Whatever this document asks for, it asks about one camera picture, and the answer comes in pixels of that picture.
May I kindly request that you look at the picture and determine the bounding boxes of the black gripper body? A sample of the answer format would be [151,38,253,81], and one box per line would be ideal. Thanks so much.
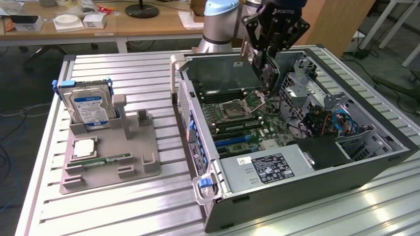
[258,0,309,37]

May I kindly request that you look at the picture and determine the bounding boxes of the wooden cabinet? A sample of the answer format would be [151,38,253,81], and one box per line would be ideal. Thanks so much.
[289,0,378,59]

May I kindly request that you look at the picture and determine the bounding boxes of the cardboard box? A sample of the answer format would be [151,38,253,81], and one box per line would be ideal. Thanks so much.
[190,0,207,17]

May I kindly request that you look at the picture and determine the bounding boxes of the stack of papers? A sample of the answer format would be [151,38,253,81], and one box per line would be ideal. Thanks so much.
[178,11,207,30]

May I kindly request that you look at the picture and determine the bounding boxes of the silver metal drive cage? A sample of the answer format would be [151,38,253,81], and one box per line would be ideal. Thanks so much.
[279,71,330,118]

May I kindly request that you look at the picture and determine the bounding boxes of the metal socket cover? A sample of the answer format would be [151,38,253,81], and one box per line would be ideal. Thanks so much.
[242,90,267,112]

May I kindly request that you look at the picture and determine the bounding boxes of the wooden desk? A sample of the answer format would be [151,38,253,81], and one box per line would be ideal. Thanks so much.
[0,0,297,47]

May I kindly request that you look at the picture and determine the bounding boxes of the CPU socket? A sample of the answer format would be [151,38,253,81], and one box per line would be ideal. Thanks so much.
[219,101,249,119]

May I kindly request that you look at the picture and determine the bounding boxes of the black lamp base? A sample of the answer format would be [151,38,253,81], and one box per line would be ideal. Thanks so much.
[126,0,161,19]

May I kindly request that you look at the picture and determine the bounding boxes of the blue expansion slot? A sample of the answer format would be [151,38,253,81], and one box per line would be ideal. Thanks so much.
[213,134,251,148]

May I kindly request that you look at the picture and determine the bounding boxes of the grey disk bay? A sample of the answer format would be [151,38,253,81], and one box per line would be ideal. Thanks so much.
[335,129,395,163]

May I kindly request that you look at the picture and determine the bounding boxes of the small white box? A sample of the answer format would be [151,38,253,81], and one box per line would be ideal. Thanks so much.
[82,13,109,30]

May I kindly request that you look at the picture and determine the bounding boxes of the white round plastic part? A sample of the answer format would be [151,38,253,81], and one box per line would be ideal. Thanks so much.
[53,14,86,33]

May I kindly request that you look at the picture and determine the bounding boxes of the hard disk with blue carrier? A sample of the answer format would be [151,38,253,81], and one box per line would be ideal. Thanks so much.
[51,77,115,130]

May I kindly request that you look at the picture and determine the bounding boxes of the grey power supply unit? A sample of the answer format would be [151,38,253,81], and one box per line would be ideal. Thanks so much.
[219,144,317,194]

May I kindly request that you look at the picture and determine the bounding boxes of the black open PC case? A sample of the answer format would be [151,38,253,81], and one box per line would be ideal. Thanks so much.
[169,48,420,233]

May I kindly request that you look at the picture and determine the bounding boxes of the white and black box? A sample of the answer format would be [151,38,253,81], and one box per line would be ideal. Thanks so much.
[10,15,46,32]

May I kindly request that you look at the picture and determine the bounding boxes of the green RAM stick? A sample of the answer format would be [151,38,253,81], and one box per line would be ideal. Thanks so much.
[70,153,131,168]

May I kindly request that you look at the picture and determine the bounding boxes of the silver CPU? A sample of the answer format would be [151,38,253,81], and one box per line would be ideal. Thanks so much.
[73,140,99,158]

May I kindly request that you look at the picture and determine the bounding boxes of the grey printed parts rack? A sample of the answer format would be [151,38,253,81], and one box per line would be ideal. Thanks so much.
[58,93,163,195]

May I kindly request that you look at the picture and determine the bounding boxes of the white table frame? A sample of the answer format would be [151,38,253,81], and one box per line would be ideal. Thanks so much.
[359,0,420,67]

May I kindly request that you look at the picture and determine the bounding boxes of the red wire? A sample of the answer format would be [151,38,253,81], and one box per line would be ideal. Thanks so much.
[323,113,334,135]

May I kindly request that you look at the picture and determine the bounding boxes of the blue wire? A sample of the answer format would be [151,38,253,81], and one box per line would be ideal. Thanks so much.
[331,110,359,136]

